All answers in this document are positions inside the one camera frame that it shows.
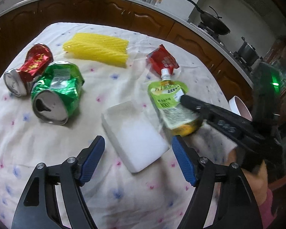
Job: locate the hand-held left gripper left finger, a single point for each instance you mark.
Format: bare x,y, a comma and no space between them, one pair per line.
93,162

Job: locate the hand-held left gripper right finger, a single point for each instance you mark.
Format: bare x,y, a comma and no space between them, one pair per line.
184,164

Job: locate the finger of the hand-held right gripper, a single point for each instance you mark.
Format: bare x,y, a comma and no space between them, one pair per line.
195,105
225,127

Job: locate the green drink pouch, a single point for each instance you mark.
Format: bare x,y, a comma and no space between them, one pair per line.
171,100

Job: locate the white bowl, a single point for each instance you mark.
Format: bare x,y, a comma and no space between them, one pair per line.
240,107

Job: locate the white foam block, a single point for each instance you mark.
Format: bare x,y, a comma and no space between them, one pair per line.
135,138

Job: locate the person's right forearm pink sleeve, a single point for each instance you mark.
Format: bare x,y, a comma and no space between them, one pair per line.
268,210

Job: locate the person's right hand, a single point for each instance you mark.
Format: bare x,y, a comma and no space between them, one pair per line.
256,184

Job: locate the floral white tablecloth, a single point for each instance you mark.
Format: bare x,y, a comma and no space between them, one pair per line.
124,195

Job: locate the red snack packet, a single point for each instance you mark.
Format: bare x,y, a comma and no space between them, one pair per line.
163,60

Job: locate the gas stove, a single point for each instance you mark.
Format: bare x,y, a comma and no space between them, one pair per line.
219,38

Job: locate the dark cooking pot with lid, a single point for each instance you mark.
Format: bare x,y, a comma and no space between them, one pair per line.
248,51

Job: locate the crushed green can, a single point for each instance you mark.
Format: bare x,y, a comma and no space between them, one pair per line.
59,85

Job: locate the black wok with lid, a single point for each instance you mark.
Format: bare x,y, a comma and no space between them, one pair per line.
213,22

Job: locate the grey kitchen countertop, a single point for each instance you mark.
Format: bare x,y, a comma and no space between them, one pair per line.
157,6

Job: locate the yellow foam fruit net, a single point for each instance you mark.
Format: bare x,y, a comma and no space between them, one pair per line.
97,49

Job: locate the crushed red can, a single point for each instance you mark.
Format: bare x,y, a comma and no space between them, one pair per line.
35,62

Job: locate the steel range hood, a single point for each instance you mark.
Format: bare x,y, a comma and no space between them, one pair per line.
255,0

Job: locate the wooden base cabinets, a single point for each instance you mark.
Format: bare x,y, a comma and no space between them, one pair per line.
85,12

